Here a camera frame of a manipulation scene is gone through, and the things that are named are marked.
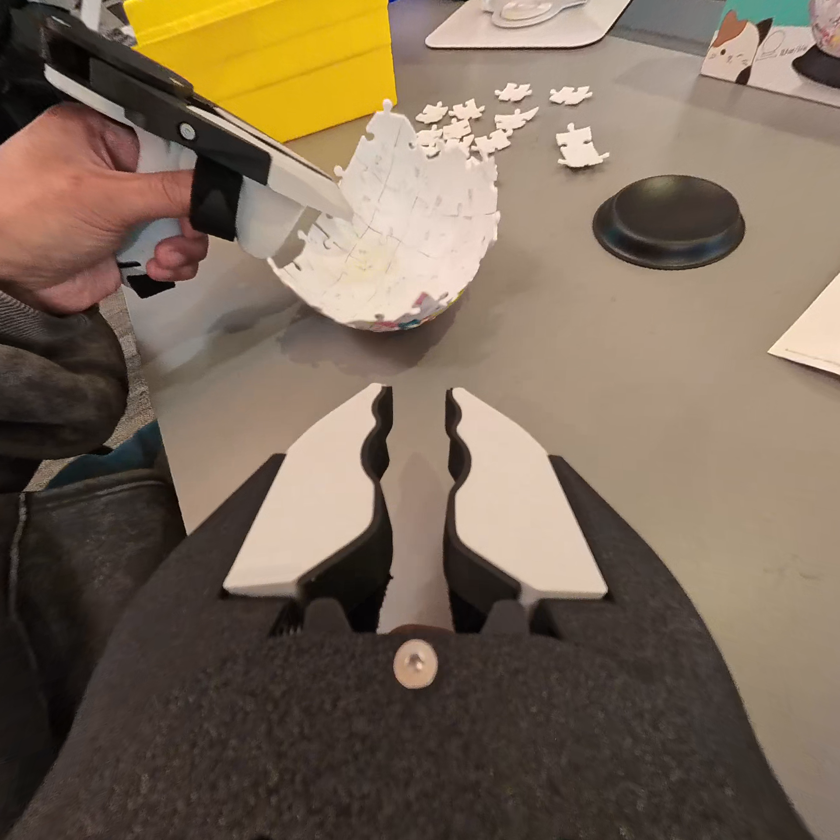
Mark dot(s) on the person's left hand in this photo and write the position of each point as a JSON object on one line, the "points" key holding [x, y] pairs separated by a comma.
{"points": [[59, 210]]}

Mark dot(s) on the black round puzzle stand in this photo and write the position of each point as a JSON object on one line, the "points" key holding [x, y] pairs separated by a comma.
{"points": [[669, 216]]}

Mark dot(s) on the printed puzzle box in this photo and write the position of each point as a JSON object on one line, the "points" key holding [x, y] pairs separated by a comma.
{"points": [[754, 46]]}

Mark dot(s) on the partly built colourful puzzle ball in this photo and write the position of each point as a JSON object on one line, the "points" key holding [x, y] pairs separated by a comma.
{"points": [[407, 243]]}

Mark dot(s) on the yellow plastic bin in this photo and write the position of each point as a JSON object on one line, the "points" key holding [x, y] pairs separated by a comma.
{"points": [[275, 59]]}

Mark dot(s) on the person's left forearm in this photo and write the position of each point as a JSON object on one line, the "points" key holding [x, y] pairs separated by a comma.
{"points": [[52, 394]]}

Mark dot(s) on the white flat pad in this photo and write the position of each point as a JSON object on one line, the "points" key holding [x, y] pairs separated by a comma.
{"points": [[472, 29]]}

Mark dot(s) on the group of white puzzle pieces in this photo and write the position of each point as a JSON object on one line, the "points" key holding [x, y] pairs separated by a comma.
{"points": [[499, 124]]}

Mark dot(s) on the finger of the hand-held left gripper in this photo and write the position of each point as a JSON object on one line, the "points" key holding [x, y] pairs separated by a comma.
{"points": [[275, 141], [308, 190]]}

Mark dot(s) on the printed sticker sheet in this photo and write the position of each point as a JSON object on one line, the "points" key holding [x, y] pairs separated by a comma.
{"points": [[817, 334]]}

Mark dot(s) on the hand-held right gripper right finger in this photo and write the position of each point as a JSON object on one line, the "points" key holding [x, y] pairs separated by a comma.
{"points": [[525, 525]]}

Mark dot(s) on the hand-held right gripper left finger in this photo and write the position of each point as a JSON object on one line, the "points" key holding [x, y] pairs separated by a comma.
{"points": [[308, 518]]}

